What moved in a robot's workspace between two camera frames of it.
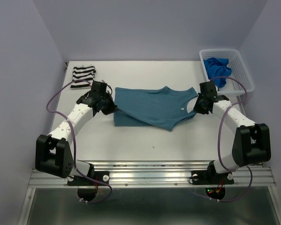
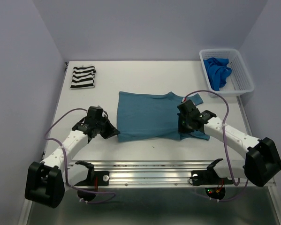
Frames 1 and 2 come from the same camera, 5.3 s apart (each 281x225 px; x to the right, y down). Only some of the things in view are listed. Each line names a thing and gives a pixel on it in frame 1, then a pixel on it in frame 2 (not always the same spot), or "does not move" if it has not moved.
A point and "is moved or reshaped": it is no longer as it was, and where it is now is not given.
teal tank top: (161, 108) is moved or reshaped
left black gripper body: (108, 106) -> (105, 130)
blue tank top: (217, 68) does not move
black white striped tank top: (85, 72) does not move
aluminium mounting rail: (156, 174) does not move
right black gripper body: (199, 106) -> (183, 125)
